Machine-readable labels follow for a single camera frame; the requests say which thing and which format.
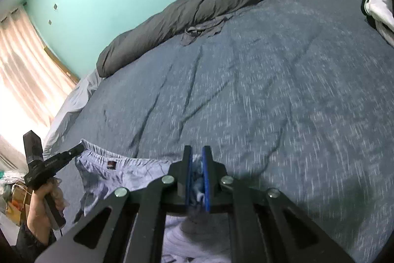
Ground pink curtain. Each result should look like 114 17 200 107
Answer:
0 6 79 159

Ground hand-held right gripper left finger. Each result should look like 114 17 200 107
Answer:
34 145 194 263

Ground cardboard box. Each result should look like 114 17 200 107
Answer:
8 183 32 220

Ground person's left hand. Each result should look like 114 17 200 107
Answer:
27 180 66 246

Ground blue heathered bed sheet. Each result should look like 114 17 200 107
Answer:
46 0 394 263

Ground crumpled grey cloth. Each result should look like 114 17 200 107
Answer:
180 16 230 46

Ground stack of folded clothes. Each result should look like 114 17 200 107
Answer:
361 0 394 46

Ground person's left forearm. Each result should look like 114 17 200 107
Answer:
14 224 59 263

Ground blue plaid shorts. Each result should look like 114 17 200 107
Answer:
75 139 231 263

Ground wooden window frame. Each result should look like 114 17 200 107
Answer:
43 44 81 82

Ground light grey crumpled sheet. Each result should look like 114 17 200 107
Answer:
42 69 103 159

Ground dark grey rolled duvet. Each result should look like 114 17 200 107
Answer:
96 0 339 78

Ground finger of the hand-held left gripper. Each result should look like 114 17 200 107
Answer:
63 143 85 159

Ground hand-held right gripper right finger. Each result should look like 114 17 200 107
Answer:
201 146 358 263

